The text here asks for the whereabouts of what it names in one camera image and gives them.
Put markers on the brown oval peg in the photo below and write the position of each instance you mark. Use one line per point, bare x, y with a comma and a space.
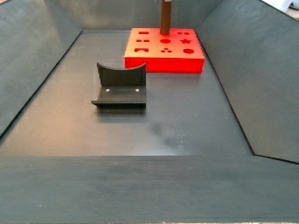
165, 16

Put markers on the red shape sorting board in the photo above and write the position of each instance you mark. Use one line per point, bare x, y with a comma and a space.
173, 53

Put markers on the dark grey curved holder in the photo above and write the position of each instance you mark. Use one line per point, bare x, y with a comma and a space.
121, 86

